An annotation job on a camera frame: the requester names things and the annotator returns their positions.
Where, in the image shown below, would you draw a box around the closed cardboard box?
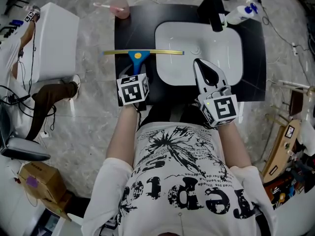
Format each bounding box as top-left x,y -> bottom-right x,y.
18,161 -> 72,221

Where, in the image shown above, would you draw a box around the person's right forearm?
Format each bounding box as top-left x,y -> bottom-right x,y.
216,121 -> 253,169

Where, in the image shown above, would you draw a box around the person's black trousers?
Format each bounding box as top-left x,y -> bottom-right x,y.
140,103 -> 205,128

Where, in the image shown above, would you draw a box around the white bottle blue cap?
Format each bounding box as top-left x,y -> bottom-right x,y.
224,2 -> 259,26

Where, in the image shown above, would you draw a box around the black floor cable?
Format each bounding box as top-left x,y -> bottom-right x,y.
0,84 -> 58,133

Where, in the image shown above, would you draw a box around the white cabinet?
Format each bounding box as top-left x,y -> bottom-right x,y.
23,1 -> 80,84

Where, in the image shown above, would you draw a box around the pink cup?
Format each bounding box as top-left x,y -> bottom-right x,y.
108,0 -> 130,20

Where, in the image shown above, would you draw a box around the white rod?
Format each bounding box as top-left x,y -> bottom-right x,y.
278,80 -> 311,90

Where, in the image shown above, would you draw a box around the blue and yellow squeegee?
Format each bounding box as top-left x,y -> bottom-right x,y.
101,49 -> 186,78

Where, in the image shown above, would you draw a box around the black faucet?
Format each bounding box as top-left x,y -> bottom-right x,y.
196,0 -> 226,33

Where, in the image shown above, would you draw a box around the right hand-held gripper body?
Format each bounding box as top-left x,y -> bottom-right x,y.
195,84 -> 240,128

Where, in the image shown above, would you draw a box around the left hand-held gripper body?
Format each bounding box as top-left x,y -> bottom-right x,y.
116,73 -> 151,107

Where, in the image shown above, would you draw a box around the white printed T-shirt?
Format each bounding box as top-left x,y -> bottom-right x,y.
80,121 -> 279,236

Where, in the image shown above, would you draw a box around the thin dark floor cable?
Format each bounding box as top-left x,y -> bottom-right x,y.
260,5 -> 310,52

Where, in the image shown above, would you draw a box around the white sink basin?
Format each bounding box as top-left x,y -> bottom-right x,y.
154,21 -> 245,87

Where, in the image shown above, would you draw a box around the pink white toothbrush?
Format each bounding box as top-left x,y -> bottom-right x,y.
93,1 -> 125,11

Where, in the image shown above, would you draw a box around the colourful patterned bag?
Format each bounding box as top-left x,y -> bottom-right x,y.
264,175 -> 304,210

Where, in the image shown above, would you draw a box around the person's left forearm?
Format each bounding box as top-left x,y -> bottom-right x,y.
106,104 -> 139,162

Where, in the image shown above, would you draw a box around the grey office chair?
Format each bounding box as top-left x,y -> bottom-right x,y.
0,104 -> 52,162

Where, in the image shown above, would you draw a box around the wooden board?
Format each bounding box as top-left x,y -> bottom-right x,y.
261,119 -> 302,183

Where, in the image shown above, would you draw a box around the black vanity counter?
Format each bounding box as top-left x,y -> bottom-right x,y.
114,4 -> 267,107

